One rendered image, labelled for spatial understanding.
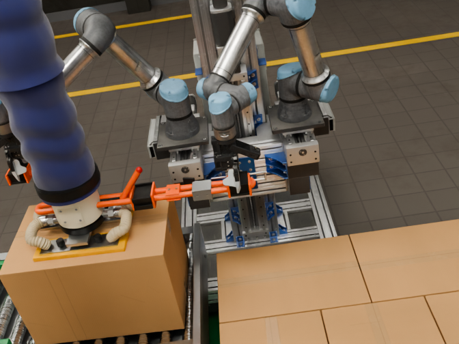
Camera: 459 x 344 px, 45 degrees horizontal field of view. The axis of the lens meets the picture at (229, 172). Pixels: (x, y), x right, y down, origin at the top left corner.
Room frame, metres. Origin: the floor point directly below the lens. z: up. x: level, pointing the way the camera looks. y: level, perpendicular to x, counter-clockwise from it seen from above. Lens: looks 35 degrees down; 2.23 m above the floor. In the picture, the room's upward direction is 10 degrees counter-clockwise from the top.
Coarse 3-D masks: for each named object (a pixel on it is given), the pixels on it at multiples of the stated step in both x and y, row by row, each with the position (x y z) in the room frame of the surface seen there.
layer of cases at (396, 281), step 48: (336, 240) 1.78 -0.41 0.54; (384, 240) 1.73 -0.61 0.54; (432, 240) 1.67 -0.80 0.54; (240, 288) 1.60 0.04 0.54; (288, 288) 1.55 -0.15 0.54; (336, 288) 1.51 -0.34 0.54; (384, 288) 1.46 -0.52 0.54; (432, 288) 1.42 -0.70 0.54; (240, 336) 1.35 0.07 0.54; (288, 336) 1.32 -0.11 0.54; (336, 336) 1.28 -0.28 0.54; (384, 336) 1.24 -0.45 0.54; (432, 336) 1.21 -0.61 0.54
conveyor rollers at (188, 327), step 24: (192, 264) 1.79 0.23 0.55; (0, 288) 1.86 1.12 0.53; (192, 288) 1.64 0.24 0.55; (0, 312) 1.70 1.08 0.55; (192, 312) 1.51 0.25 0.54; (0, 336) 1.57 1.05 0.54; (120, 336) 1.45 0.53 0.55; (144, 336) 1.43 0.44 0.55; (168, 336) 1.41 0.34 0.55; (192, 336) 1.39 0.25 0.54
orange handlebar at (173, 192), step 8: (176, 184) 1.64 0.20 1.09; (216, 184) 1.61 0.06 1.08; (120, 192) 1.65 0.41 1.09; (160, 192) 1.63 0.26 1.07; (168, 192) 1.59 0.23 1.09; (176, 192) 1.59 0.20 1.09; (184, 192) 1.58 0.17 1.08; (216, 192) 1.57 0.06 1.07; (112, 200) 1.62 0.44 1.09; (120, 200) 1.61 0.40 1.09; (128, 200) 1.60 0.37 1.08; (160, 200) 1.59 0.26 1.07; (168, 200) 1.59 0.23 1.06; (176, 200) 1.58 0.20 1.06; (40, 208) 1.66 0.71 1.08; (48, 208) 1.63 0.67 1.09
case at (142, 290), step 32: (160, 224) 1.60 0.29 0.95; (32, 256) 1.55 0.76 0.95; (96, 256) 1.49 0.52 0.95; (128, 256) 1.46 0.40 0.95; (160, 256) 1.43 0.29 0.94; (32, 288) 1.47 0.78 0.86; (64, 288) 1.46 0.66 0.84; (96, 288) 1.45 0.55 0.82; (128, 288) 1.45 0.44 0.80; (160, 288) 1.44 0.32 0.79; (32, 320) 1.48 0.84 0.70; (64, 320) 1.47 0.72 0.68; (96, 320) 1.46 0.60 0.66; (128, 320) 1.45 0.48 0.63; (160, 320) 1.44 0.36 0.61
